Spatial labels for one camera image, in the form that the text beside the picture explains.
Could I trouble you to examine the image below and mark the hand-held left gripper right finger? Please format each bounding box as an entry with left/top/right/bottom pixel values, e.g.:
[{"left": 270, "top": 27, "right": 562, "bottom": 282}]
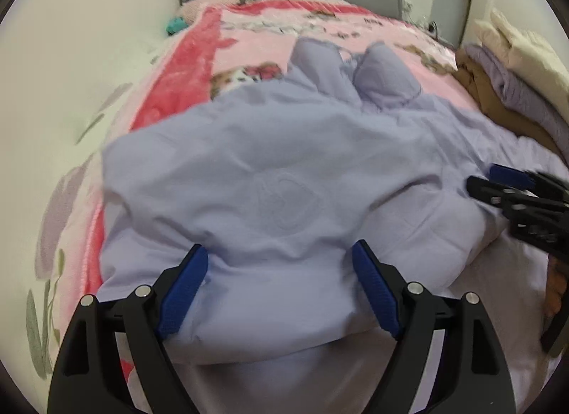
[{"left": 351, "top": 239, "right": 517, "bottom": 414}]

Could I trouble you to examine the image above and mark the lavender jacket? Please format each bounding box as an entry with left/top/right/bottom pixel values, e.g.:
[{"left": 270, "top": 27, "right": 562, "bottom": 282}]
[{"left": 95, "top": 36, "right": 534, "bottom": 366}]

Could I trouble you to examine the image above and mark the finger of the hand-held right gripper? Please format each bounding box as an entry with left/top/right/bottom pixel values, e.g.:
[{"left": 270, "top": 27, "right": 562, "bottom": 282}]
[
  {"left": 489, "top": 164, "right": 569, "bottom": 202},
  {"left": 466, "top": 175, "right": 569, "bottom": 258}
]

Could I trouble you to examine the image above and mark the pink fluffy pillow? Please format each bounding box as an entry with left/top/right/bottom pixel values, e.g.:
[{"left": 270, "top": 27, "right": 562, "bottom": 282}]
[{"left": 180, "top": 0, "right": 245, "bottom": 23}]

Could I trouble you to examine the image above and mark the mauve folded cloth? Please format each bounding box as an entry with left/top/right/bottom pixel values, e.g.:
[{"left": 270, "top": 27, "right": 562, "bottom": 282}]
[{"left": 464, "top": 43, "right": 569, "bottom": 141}]

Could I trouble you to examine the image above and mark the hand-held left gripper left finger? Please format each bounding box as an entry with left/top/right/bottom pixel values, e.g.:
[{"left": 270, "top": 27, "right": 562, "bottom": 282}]
[{"left": 47, "top": 244, "right": 209, "bottom": 414}]

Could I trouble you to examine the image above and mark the pink printed blanket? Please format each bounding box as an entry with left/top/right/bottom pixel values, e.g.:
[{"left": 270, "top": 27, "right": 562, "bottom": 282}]
[{"left": 80, "top": 0, "right": 461, "bottom": 397}]

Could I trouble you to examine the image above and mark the brown folded cloth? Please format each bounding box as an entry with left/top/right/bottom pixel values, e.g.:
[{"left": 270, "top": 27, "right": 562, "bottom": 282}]
[{"left": 453, "top": 47, "right": 565, "bottom": 154}]

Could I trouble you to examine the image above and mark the cream folded cloth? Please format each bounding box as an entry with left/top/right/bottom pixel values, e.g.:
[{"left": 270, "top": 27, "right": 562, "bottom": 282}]
[{"left": 471, "top": 7, "right": 569, "bottom": 106}]

